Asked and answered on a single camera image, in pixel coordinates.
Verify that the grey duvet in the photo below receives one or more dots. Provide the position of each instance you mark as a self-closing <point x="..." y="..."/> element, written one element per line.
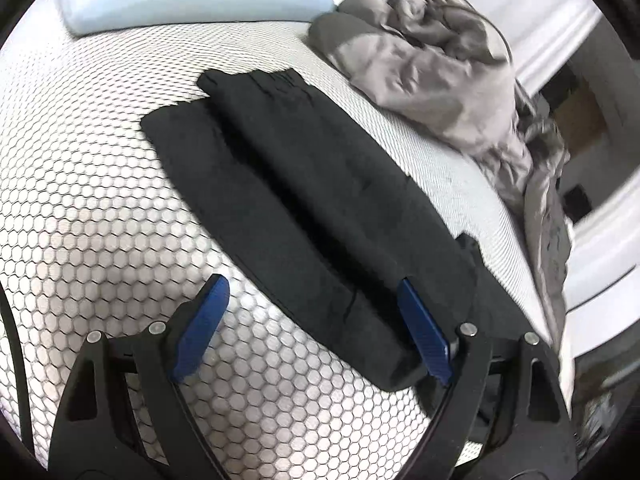
<point x="440" y="75"/>

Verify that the bed with hexagon-patterned mattress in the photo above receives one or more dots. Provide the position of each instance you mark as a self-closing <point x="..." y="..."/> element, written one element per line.
<point x="100" y="185"/>

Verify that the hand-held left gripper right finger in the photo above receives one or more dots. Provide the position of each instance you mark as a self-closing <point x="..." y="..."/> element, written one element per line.
<point x="425" y="330"/>

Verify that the white curtain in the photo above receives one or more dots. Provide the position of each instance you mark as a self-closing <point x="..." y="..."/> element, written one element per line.
<point x="540" y="15"/>

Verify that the black pants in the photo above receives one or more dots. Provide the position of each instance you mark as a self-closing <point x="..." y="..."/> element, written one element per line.
<point x="310" y="200"/>

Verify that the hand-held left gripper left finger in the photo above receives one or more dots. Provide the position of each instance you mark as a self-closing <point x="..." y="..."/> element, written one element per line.
<point x="202" y="325"/>

